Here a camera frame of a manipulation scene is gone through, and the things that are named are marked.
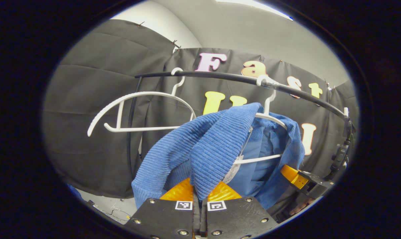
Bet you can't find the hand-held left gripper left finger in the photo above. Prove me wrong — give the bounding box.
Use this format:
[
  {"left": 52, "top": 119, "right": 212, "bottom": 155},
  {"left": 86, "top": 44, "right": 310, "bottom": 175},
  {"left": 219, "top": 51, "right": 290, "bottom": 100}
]
[{"left": 124, "top": 178, "right": 196, "bottom": 239}]

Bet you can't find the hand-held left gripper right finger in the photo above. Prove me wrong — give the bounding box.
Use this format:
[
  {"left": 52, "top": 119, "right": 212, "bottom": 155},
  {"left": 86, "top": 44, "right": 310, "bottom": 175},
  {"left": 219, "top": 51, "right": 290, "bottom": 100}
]
[{"left": 200, "top": 181, "right": 279, "bottom": 239}]

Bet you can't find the blue corduroy jacket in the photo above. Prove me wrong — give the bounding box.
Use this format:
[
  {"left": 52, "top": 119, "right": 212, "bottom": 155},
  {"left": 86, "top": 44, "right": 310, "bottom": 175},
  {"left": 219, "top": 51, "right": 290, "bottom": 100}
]
[{"left": 131, "top": 102, "right": 305, "bottom": 209}]

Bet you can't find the white plastic hanger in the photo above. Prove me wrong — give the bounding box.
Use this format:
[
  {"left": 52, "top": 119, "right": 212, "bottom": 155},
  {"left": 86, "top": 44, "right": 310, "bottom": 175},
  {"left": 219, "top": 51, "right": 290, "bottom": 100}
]
[
  {"left": 234, "top": 75, "right": 289, "bottom": 165},
  {"left": 87, "top": 67, "right": 197, "bottom": 137}
]

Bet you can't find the black clothes rack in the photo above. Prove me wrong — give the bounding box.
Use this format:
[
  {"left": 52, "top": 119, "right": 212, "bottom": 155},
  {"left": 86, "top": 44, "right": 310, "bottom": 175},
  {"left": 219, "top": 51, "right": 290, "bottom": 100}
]
[{"left": 127, "top": 71, "right": 349, "bottom": 181}]

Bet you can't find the grey garment tag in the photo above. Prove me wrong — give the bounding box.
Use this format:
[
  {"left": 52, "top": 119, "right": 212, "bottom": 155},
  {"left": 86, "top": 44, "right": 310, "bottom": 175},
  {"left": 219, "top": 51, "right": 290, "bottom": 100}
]
[{"left": 222, "top": 154, "right": 244, "bottom": 185}]

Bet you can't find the black backdrop cloth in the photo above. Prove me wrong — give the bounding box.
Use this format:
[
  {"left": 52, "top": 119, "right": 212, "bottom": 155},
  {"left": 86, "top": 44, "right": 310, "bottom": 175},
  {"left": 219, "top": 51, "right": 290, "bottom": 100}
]
[{"left": 43, "top": 19, "right": 359, "bottom": 199}]

